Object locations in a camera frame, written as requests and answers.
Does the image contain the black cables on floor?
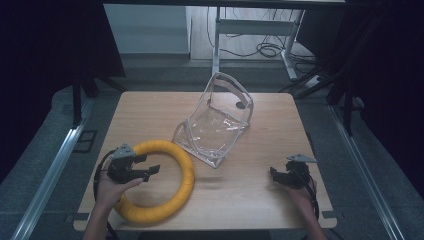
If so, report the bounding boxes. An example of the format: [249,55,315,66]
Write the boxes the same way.
[205,6,318,68]

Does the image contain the person's left hand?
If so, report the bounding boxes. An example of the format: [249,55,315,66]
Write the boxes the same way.
[94,171,144,210]

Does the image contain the yellow foam ring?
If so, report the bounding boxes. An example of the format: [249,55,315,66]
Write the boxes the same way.
[113,139,196,224]

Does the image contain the aluminium floor rail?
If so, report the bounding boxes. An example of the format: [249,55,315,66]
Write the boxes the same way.
[9,98,96,240]
[327,99,407,240]

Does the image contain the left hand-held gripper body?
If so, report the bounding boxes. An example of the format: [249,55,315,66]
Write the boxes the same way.
[107,143,137,185]

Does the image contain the white power strip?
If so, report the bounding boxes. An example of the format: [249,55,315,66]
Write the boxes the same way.
[304,74,325,90]

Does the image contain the white panel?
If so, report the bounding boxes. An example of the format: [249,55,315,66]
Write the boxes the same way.
[103,3,192,55]

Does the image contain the clear plastic bag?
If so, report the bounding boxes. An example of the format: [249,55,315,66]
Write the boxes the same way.
[171,71,255,169]

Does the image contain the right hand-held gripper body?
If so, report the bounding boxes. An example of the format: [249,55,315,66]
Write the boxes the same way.
[284,153,317,189]

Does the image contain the black metal stand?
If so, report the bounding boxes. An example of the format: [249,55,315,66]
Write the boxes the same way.
[279,9,356,137]

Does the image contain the dark curtain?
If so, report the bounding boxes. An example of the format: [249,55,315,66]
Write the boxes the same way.
[0,0,126,184]
[296,0,424,191]

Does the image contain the white metal desk frame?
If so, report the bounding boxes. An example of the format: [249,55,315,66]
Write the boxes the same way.
[211,6,306,81]

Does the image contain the black floor bracket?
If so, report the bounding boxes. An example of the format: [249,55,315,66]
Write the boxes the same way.
[72,129,98,155]

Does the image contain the person's right hand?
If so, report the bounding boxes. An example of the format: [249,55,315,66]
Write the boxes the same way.
[286,179,318,214]

